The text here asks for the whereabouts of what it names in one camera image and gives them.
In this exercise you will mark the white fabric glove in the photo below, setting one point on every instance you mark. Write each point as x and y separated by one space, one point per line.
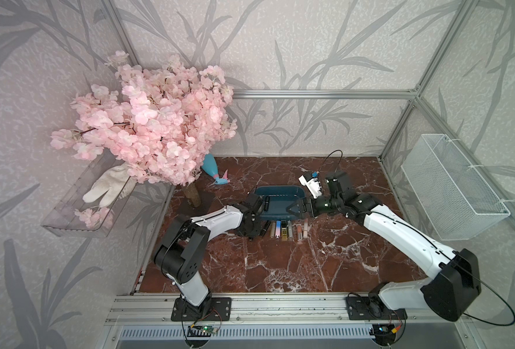
107 185

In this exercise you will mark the small circuit board right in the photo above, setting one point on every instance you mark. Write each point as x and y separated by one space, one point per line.
385 336

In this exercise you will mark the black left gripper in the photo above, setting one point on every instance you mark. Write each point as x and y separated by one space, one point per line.
258 222

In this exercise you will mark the beige slim lipstick tube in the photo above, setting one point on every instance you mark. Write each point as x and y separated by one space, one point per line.
273 229

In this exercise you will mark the teal plastic storage box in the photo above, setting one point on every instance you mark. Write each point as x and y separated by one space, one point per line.
280 198

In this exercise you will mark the dark square tree base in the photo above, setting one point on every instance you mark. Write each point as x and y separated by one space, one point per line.
186 207

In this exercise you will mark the blue pink lipstick tube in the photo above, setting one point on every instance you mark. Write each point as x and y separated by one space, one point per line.
278 229

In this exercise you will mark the gold black lipstick tube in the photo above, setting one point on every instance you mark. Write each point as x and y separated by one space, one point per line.
284 230

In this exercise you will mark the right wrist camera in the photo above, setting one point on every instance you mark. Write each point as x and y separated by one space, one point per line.
338 184

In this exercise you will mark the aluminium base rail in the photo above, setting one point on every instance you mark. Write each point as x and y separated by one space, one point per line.
269 316

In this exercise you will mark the clear acrylic wall shelf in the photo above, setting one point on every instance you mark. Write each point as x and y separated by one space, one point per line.
74 217

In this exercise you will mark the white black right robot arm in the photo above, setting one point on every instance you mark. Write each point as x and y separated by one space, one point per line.
452 277

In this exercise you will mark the silver grey lipstick tube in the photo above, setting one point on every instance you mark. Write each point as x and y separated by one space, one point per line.
290 230

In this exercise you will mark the pink clear lip gloss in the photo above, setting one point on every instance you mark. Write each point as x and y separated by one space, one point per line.
300 233

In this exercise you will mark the pale pink lipstick tube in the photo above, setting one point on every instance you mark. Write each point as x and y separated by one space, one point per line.
305 229

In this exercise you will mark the brown artificial tree trunk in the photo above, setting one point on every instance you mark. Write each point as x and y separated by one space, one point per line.
192 195

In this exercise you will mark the white wire mesh basket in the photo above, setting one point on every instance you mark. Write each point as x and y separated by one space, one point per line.
457 200

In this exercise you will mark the pink cherry blossom tree crown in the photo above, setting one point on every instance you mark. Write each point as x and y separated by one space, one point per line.
162 123

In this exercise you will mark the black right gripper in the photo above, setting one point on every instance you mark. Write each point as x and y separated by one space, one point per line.
301 203

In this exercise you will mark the green circuit board left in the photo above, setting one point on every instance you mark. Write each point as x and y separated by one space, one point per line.
203 331

